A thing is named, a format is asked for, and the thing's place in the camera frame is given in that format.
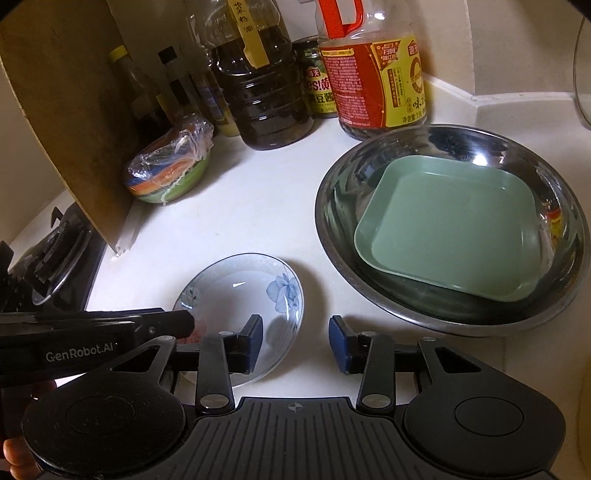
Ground floral white ceramic saucer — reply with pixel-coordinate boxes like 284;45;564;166
173;253;304;387

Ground large stainless steel basin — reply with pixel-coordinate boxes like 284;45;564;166
315;125;590;337

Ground green square plastic plate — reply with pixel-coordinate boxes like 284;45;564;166
353;155;542;302

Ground wrapped colourful stacked bowls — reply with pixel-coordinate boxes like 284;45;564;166
123;113;213;205

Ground person's left hand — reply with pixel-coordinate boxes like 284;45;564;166
1;380;56;479

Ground black gas stove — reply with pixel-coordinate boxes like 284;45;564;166
1;204;105;314

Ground green-lid sauce jar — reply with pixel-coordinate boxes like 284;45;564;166
293;36;338;118

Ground yellow-cap clear bottle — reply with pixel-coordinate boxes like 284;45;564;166
108;45;169;148

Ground small dark sauce bottle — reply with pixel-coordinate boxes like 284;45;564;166
158;46;201;115

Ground brown cardboard sheet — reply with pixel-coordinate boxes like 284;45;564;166
1;1;141;247

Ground dark cooking oil bottle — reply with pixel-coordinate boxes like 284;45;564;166
198;1;314;150

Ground clear plastic oil bottle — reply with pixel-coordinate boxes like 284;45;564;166
183;1;239;137

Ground glass pot lid black handle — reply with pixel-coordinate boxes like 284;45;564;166
573;18;591;129

